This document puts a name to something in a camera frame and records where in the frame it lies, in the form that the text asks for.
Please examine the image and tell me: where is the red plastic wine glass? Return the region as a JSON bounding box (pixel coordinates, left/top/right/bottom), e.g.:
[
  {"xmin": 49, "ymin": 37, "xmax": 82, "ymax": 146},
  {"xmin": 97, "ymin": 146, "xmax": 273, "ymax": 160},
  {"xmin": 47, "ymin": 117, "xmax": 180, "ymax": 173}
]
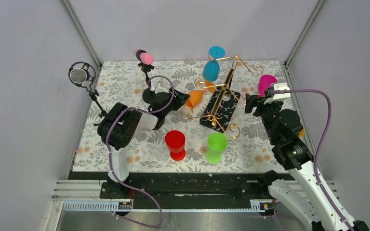
[{"xmin": 165, "ymin": 130, "xmax": 186, "ymax": 161}]

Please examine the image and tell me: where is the green plastic wine glass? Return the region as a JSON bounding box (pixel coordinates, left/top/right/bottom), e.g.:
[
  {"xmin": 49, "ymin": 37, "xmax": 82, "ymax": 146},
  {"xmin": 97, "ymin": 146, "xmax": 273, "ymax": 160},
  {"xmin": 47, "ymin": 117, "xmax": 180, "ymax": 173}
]
[{"xmin": 205, "ymin": 132, "xmax": 228, "ymax": 164}]

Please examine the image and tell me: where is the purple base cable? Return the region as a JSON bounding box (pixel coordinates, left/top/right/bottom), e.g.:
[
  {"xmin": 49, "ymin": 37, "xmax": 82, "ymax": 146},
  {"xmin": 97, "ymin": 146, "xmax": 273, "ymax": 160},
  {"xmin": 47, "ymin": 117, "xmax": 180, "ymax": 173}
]
[{"xmin": 111, "ymin": 188, "xmax": 166, "ymax": 230}]

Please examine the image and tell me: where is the floral patterned table cloth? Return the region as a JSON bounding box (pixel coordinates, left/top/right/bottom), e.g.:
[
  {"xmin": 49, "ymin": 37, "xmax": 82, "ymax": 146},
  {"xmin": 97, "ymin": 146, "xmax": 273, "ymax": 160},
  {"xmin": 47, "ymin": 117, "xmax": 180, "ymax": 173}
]
[{"xmin": 73, "ymin": 61, "xmax": 285, "ymax": 173}]

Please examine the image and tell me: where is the orange plastic wine glass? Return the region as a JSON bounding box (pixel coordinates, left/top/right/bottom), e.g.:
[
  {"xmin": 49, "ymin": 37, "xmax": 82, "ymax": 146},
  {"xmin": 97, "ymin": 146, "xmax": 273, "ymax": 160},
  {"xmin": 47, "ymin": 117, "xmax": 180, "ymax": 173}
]
[{"xmin": 185, "ymin": 80, "xmax": 215, "ymax": 109}]

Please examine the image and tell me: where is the magenta plastic wine glass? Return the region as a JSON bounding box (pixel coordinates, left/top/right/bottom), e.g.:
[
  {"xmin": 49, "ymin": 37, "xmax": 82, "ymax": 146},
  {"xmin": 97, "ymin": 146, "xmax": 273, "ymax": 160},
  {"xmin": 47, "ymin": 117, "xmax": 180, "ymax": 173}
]
[{"xmin": 257, "ymin": 75, "xmax": 277, "ymax": 96}]

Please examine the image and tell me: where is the pink microphone on black stand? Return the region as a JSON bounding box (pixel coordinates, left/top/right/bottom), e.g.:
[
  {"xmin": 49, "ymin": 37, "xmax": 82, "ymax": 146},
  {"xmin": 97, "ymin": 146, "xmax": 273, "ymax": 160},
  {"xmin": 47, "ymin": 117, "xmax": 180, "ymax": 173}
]
[{"xmin": 133, "ymin": 49, "xmax": 155, "ymax": 104}]

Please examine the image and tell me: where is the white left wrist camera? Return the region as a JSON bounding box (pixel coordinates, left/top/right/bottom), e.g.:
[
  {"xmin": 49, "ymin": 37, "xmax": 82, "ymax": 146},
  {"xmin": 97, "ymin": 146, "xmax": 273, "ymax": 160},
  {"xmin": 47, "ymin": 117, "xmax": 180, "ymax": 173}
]
[{"xmin": 150, "ymin": 82, "xmax": 170, "ymax": 94}]

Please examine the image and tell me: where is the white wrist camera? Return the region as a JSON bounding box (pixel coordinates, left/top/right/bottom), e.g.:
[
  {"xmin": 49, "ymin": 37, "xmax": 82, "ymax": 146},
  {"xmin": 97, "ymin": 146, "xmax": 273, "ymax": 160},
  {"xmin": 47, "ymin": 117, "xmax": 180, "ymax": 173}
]
[
  {"xmin": 150, "ymin": 82, "xmax": 170, "ymax": 94},
  {"xmin": 264, "ymin": 82, "xmax": 291, "ymax": 104}
]

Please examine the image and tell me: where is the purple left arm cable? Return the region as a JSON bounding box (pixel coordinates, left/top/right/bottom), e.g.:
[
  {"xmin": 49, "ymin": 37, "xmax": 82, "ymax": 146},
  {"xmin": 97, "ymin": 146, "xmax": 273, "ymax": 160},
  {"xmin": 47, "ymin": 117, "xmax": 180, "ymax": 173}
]
[{"xmin": 105, "ymin": 75, "xmax": 175, "ymax": 192}]

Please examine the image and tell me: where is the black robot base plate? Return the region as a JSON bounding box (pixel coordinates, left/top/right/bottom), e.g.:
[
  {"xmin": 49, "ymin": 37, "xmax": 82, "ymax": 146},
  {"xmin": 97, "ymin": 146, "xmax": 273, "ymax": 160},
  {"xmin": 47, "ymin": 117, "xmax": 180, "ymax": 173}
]
[{"xmin": 98, "ymin": 173, "xmax": 273, "ymax": 210}]

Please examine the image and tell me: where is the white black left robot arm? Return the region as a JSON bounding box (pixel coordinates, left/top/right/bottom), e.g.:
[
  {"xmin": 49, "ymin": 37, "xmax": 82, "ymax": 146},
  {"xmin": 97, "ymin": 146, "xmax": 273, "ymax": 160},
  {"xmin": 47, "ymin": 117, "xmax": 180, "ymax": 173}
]
[{"xmin": 97, "ymin": 88, "xmax": 190, "ymax": 198}]

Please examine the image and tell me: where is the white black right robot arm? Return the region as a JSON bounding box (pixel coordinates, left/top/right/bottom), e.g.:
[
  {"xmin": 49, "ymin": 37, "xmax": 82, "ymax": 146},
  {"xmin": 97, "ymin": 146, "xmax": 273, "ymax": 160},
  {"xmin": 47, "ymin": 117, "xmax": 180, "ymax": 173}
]
[{"xmin": 245, "ymin": 94, "xmax": 369, "ymax": 231}]

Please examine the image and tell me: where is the gold wire wine glass rack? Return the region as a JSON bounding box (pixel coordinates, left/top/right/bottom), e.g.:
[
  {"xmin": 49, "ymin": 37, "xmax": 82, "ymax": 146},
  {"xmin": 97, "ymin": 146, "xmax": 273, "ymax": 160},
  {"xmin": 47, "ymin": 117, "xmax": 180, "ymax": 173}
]
[{"xmin": 180, "ymin": 55, "xmax": 264, "ymax": 139}]

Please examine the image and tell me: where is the grey studio microphone on stand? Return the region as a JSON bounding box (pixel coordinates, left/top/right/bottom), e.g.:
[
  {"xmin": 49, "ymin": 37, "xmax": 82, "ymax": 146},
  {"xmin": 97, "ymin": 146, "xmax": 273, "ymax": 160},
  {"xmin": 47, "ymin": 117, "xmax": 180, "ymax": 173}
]
[{"xmin": 68, "ymin": 61, "xmax": 107, "ymax": 118}]

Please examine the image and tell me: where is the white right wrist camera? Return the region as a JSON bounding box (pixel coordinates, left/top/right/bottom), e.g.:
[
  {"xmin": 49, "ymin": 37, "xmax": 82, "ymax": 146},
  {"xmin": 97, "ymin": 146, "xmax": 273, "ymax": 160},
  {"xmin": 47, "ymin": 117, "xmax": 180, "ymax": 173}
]
[{"xmin": 264, "ymin": 82, "xmax": 291, "ymax": 104}]

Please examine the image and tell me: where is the yellow plastic wine glass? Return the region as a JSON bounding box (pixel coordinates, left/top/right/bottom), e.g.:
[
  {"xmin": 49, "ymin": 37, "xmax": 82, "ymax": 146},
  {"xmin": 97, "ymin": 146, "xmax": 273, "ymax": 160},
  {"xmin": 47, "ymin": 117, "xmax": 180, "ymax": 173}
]
[{"xmin": 298, "ymin": 128, "xmax": 305, "ymax": 137}]

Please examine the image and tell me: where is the blue plastic wine glass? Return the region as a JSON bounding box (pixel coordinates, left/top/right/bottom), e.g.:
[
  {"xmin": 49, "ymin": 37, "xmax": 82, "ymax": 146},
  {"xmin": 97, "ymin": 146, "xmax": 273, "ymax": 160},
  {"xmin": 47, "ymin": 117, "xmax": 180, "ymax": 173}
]
[{"xmin": 202, "ymin": 46, "xmax": 225, "ymax": 81}]

